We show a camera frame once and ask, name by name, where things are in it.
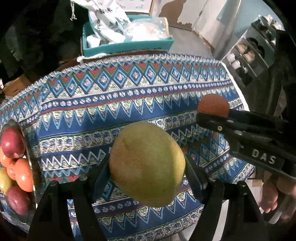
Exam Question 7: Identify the orange tangerine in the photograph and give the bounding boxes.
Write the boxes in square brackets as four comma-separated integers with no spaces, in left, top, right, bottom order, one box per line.
[0,148,15,168]
[197,94,230,118]

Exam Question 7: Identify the yellow mango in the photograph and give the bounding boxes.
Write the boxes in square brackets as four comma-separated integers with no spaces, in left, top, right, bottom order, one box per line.
[109,121,186,207]

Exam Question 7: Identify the green pear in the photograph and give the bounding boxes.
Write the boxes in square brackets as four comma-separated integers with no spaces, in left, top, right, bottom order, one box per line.
[0,168,14,195]

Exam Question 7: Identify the red apple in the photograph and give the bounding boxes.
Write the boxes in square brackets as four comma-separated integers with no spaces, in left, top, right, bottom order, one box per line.
[6,186,31,215]
[1,128,25,159]

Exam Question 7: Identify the person's right hand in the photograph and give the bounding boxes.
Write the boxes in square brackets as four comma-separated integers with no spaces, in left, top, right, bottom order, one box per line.
[261,171,295,219]

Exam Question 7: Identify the red apple in bowl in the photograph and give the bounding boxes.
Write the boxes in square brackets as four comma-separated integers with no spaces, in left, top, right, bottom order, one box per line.
[6,186,31,215]

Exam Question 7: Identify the glass fruit bowl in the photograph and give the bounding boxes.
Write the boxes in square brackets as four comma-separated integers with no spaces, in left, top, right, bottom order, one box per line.
[1,119,38,232]

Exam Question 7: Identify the grey shoe rack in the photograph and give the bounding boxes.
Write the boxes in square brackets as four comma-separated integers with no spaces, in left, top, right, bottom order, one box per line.
[222,15,284,89]

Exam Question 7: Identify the orange fruit in bowl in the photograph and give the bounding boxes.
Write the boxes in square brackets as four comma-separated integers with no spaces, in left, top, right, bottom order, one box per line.
[6,167,16,181]

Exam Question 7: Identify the patterned blue tablecloth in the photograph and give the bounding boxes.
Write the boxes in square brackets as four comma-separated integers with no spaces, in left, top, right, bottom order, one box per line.
[0,52,255,241]

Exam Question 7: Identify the clear plastic bag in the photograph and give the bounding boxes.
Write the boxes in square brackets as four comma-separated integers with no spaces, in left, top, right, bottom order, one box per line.
[123,17,171,42]

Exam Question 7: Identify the brown cardboard box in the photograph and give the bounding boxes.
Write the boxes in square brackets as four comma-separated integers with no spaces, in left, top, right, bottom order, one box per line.
[3,74,31,96]

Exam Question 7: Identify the white patterned storage box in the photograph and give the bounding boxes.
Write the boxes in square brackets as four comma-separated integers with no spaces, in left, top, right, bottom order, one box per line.
[116,0,154,15]

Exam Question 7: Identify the teal cardboard box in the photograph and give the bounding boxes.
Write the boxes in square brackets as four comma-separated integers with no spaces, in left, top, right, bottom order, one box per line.
[81,15,174,57]

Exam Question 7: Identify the white printed plastic bag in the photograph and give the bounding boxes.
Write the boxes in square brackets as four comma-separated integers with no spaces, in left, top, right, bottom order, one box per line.
[70,1,130,44]

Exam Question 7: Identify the dark hanging clothes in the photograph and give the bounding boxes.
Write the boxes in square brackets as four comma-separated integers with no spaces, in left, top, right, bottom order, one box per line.
[1,1,88,80]

